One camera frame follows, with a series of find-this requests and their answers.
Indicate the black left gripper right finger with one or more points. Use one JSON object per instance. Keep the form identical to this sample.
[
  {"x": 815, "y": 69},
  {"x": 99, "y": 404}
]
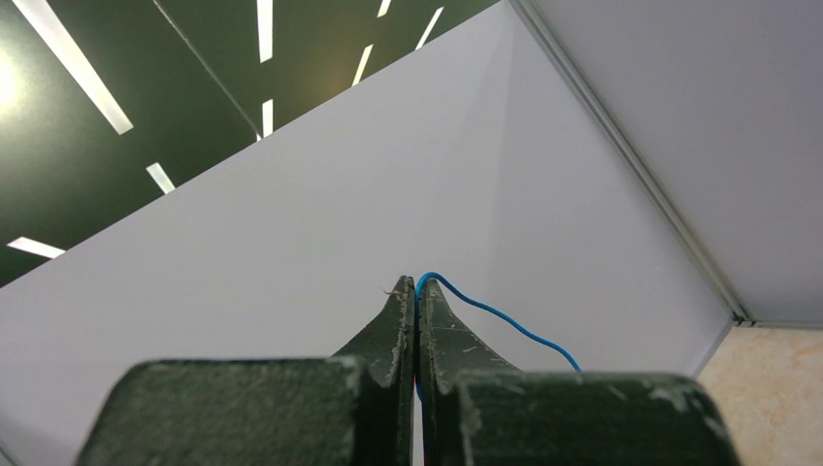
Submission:
[{"x": 479, "y": 409}]

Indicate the aluminium frame rail right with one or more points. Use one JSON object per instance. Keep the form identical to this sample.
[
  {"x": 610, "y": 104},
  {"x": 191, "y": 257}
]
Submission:
[{"x": 715, "y": 108}]

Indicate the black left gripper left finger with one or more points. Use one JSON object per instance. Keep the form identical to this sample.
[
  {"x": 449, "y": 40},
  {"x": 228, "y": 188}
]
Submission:
[{"x": 353, "y": 407}]

